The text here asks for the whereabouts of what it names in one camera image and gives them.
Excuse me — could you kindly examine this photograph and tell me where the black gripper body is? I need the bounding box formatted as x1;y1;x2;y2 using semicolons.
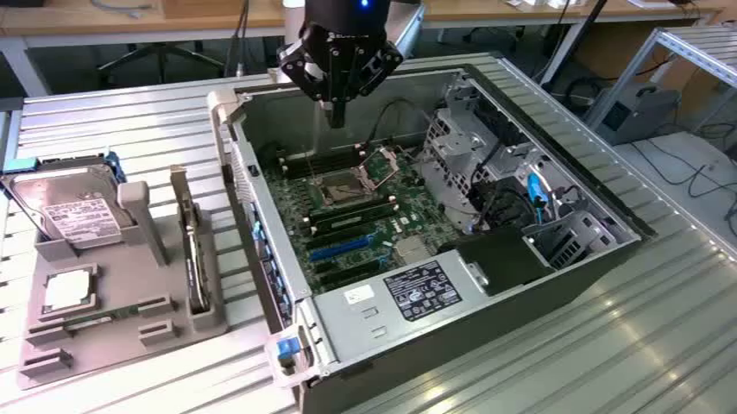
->
301;0;388;104

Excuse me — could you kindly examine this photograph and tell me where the graphics card with metal bracket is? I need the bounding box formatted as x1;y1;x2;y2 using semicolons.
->
169;166;212;314

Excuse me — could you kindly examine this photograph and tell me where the silver metal drive cage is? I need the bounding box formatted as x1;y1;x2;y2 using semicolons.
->
421;106;540;219

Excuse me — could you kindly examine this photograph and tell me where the metal socket cover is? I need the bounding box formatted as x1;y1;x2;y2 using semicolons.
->
356;145;399;191

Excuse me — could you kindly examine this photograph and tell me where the thin metal locking lever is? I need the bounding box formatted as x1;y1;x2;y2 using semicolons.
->
301;145;318;185

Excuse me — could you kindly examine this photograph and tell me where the CPU socket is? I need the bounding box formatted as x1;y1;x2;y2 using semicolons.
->
313;171;371;209

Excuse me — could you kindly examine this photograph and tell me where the green motherboard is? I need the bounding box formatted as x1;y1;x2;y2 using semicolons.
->
261;144;468;295

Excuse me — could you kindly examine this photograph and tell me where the green RAM stick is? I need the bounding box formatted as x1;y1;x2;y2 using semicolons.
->
309;205;396;237
27;304;144;336

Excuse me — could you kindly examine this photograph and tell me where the black slanted pole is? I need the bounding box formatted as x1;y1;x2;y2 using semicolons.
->
539;0;610;87

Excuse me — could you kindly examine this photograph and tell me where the blue expansion slot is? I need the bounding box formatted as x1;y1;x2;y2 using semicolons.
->
306;238;371;263

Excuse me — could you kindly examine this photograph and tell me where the silver chipset heatsink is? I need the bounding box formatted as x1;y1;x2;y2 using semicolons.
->
393;239;437;265

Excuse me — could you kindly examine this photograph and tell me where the black plastic shroud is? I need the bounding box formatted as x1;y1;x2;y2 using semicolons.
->
437;226;557;298

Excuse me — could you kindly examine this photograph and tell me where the hard disk with blue rails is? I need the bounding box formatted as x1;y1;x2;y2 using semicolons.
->
0;148;126;252

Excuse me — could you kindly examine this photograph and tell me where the perforated metal disk bay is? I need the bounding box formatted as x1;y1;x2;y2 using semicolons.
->
520;210;640;272

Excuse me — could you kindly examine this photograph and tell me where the grey parts rack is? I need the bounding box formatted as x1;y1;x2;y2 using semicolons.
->
15;180;232;392

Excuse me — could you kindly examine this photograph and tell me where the grey power supply unit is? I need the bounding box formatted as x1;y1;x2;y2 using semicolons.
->
309;249;491;364

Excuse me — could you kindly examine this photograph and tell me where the open black PC case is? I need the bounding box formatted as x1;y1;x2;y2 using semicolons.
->
205;62;656;414

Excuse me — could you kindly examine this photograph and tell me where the silver CPU chip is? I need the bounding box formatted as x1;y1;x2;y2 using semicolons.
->
42;270;97;311

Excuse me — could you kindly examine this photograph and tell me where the blue case latch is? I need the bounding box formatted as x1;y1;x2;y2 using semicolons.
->
273;338;301;362

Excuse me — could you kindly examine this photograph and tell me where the black wire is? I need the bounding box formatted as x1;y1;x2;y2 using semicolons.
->
367;97;431;148

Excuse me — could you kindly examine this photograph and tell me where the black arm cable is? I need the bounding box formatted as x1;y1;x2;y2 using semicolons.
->
229;0;253;79

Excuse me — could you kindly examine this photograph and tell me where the wooden desk with white frame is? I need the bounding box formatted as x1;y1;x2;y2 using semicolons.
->
423;0;724;87
0;0;288;98

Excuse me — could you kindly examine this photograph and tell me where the blue wire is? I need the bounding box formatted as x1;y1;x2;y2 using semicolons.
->
523;171;548;226

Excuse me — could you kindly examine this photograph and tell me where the grey equipment box with handle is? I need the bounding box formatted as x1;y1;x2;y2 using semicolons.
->
598;84;684;147

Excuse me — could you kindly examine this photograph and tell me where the aluminium slat frame table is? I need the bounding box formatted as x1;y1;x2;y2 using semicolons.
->
584;23;737;130

